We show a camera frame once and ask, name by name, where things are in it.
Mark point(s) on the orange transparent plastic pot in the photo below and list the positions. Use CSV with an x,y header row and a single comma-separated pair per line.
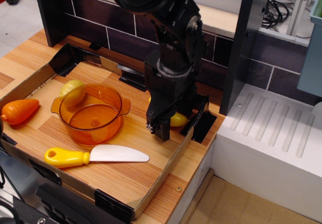
x,y
97,118

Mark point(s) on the orange toy carrot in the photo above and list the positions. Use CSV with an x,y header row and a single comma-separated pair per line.
x,y
16,112

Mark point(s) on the white toy sink drainboard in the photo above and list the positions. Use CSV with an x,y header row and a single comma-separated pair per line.
x,y
277,127

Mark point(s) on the teal plastic bin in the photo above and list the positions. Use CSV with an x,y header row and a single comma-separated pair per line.
x,y
310,77

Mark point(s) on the dark grey shelf post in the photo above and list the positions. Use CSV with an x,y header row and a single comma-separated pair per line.
x,y
249,22

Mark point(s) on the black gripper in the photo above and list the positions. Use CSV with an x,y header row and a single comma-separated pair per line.
x,y
170,80

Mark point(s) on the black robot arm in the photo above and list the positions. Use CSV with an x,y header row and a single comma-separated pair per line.
x,y
177,23

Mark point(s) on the cardboard fence with black tape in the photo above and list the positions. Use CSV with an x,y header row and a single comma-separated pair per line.
x,y
136,192

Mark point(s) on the yellow toy lemon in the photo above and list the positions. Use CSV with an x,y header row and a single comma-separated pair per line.
x,y
72,92

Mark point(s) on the yellow toy banana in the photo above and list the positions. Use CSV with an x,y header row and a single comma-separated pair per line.
x,y
178,120

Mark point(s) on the yellow handled toy knife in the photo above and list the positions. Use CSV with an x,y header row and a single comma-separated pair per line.
x,y
62,158

